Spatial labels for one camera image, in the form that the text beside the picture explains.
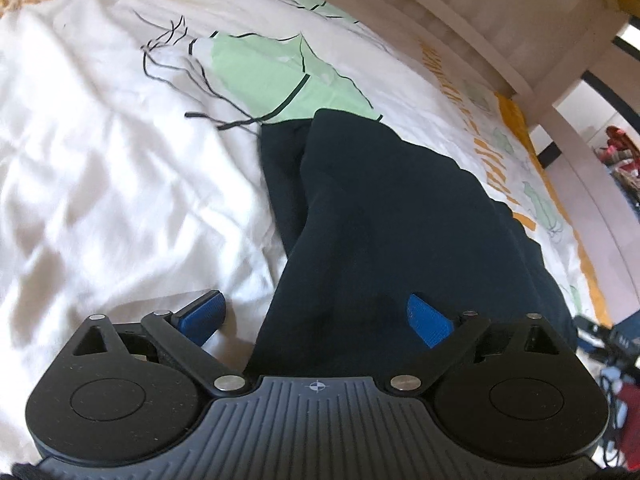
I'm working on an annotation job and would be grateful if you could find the black hooded sweatshirt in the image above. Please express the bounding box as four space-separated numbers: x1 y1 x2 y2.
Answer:
245 110 577 378

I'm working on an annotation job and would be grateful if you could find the white leaf-patterned duvet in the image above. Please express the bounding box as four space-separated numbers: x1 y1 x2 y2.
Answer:
1 0 610 467

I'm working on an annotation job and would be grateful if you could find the white wooden bed frame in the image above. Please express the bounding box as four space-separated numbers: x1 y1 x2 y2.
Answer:
199 0 640 326

